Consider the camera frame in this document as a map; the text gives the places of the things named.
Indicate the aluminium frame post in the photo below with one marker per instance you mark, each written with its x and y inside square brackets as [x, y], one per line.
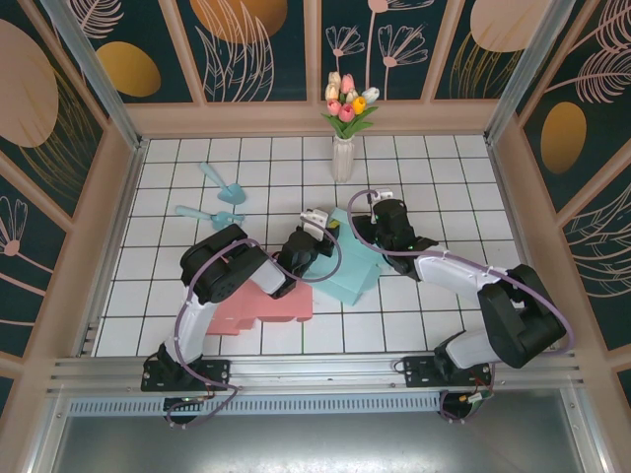
[98, 79]
[522, 69]

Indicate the aluminium table edge rail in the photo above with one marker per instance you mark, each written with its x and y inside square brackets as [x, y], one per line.
[116, 246]
[517, 236]

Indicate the teal garden hand fork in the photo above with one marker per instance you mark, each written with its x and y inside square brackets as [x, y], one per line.
[197, 213]

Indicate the artificial tulip bouquet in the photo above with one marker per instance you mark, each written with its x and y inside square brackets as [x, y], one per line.
[347, 106]

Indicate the teal garden trowel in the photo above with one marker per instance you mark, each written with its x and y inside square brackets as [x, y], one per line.
[231, 193]

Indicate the pink cloth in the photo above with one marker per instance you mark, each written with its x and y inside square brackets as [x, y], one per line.
[291, 305]

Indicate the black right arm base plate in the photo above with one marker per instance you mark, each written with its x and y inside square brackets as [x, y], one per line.
[419, 374]

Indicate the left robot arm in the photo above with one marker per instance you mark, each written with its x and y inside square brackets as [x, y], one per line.
[194, 325]

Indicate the grey metal sheet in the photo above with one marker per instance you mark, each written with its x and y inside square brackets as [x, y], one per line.
[315, 443]

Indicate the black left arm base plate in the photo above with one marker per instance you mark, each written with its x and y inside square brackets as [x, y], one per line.
[217, 374]

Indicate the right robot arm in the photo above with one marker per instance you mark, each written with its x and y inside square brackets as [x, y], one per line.
[453, 276]

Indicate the aluminium mounting rail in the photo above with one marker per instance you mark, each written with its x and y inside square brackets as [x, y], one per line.
[315, 369]

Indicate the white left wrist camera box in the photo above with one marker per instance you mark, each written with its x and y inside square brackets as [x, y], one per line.
[315, 219]

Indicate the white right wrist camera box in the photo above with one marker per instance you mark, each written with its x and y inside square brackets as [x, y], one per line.
[382, 193]

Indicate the white ribbed vase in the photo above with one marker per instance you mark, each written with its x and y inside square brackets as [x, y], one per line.
[343, 160]

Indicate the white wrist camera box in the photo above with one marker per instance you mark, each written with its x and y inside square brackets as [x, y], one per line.
[315, 219]
[382, 193]

